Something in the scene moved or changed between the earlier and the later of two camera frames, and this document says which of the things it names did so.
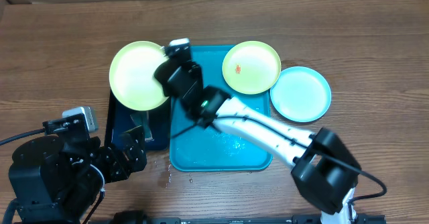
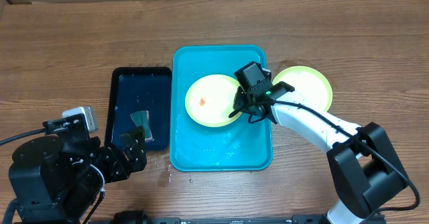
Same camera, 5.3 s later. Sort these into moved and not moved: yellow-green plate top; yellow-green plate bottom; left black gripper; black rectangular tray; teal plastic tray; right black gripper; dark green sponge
Moved: yellow-green plate top; yellow-green plate bottom; right black gripper
Not moved: teal plastic tray; black rectangular tray; left black gripper; dark green sponge
